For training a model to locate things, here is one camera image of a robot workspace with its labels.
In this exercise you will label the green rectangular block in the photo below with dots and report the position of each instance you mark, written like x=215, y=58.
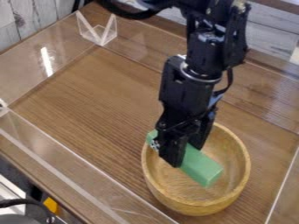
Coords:
x=198, y=166

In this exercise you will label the clear acrylic tray wall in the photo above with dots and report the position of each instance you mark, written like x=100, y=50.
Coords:
x=83, y=189

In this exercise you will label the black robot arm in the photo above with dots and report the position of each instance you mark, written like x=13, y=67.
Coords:
x=216, y=48

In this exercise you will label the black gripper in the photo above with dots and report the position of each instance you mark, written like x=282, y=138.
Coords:
x=188, y=101

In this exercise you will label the brown wooden bowl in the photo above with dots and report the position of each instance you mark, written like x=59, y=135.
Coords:
x=182, y=194

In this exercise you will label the clear acrylic corner bracket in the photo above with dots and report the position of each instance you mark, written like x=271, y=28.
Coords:
x=99, y=34

